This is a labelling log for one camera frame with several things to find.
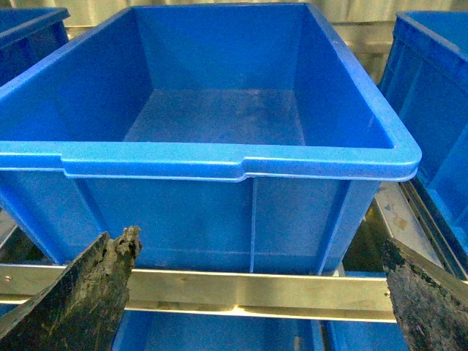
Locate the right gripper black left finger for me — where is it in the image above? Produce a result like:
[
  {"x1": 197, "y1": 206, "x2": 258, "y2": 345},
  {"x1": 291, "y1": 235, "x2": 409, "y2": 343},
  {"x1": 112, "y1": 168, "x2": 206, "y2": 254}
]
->
[{"x1": 1, "y1": 226, "x2": 143, "y2": 350}]

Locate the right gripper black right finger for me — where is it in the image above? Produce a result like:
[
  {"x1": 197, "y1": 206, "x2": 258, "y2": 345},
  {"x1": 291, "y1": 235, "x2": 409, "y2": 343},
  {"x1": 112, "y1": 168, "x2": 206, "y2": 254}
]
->
[{"x1": 382, "y1": 238, "x2": 467, "y2": 350}]

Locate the blue lower shelf bin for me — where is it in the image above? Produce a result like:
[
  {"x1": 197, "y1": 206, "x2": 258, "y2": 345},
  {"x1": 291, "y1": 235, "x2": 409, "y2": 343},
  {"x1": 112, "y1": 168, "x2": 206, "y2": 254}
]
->
[{"x1": 111, "y1": 312, "x2": 407, "y2": 350}]

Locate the blue target plastic bin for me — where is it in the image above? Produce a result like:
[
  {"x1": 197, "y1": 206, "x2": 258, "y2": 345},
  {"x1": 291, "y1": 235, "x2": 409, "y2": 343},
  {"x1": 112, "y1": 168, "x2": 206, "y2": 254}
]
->
[{"x1": 379, "y1": 11, "x2": 467, "y2": 265}]

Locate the blue middle plastic bin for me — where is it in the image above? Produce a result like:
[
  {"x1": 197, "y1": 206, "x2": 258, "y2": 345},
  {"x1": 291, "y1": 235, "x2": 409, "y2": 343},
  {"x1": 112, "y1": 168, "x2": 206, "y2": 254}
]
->
[{"x1": 1, "y1": 3, "x2": 421, "y2": 274}]

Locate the blue source plastic bin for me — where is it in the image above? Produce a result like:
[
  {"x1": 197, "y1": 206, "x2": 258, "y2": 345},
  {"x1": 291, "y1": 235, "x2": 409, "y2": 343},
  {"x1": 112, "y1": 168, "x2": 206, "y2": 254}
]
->
[{"x1": 1, "y1": 7, "x2": 69, "y2": 85}]

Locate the metal front rack rail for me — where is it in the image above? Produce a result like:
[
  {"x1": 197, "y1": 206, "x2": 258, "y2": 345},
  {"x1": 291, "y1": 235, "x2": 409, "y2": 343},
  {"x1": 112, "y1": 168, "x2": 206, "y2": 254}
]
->
[{"x1": 0, "y1": 263, "x2": 398, "y2": 323}]

